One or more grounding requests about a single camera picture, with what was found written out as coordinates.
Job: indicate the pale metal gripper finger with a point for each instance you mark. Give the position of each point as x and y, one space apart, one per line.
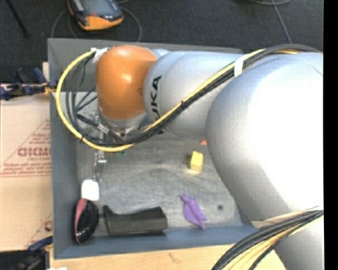
102 159
95 167

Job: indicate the black and pink bowl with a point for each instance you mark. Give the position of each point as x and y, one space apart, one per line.
86 221

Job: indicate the black flat block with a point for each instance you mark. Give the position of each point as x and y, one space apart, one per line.
135 221

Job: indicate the purple toy animal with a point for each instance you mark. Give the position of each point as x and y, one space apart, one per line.
193 212

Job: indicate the small orange thing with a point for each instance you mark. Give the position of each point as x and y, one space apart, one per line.
203 142

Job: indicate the grey metal bin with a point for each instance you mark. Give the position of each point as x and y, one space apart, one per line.
146 176

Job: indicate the white rounded block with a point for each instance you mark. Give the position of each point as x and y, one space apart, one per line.
90 190

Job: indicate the yellow block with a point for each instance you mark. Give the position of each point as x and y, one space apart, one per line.
197 160

